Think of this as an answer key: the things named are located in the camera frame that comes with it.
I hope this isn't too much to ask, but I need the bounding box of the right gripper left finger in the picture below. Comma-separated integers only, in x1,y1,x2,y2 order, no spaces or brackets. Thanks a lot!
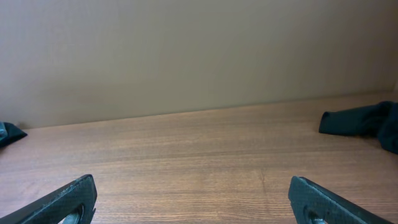
1,174,97,224

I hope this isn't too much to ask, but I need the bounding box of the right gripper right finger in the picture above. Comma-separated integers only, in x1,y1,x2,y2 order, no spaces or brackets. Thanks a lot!
288,176,392,224

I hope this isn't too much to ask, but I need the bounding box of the folded light blue garment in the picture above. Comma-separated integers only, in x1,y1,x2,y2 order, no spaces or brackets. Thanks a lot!
0,121,27,147

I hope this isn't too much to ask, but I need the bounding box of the black garment at right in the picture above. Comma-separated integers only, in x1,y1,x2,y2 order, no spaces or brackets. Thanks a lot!
318,101,397,154

